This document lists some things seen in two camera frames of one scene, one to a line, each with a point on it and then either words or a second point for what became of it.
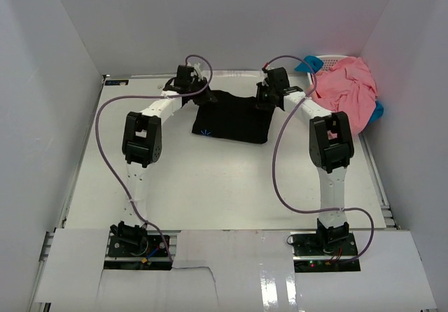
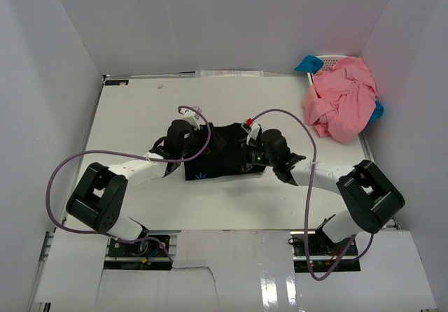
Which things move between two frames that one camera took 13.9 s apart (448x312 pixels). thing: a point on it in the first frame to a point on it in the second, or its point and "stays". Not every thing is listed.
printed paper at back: [237, 73] stays
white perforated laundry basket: [328, 61] stays
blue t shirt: [316, 64] stays
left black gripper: [207, 98] to [199, 133]
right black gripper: [260, 89] to [253, 143]
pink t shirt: [348, 87] stays
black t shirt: [234, 117] to [227, 154]
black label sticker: [116, 82] stays
